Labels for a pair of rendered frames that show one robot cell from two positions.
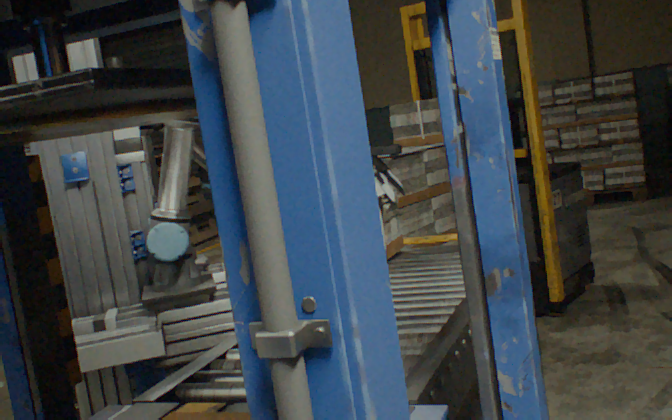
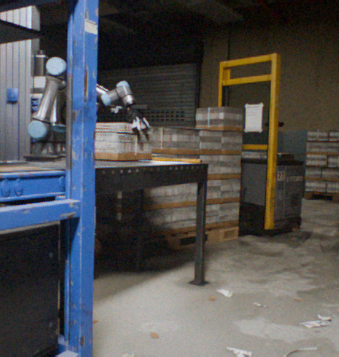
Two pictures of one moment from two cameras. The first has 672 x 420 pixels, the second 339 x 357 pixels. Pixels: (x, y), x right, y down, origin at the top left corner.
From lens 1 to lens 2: 0.99 m
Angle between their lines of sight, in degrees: 9
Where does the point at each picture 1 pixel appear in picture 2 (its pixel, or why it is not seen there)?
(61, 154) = (7, 88)
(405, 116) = (202, 115)
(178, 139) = (49, 85)
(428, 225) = not seen: hidden behind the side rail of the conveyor
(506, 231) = (80, 96)
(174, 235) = (39, 127)
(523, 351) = (79, 143)
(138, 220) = not seen: hidden behind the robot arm
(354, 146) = not seen: outside the picture
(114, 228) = (24, 125)
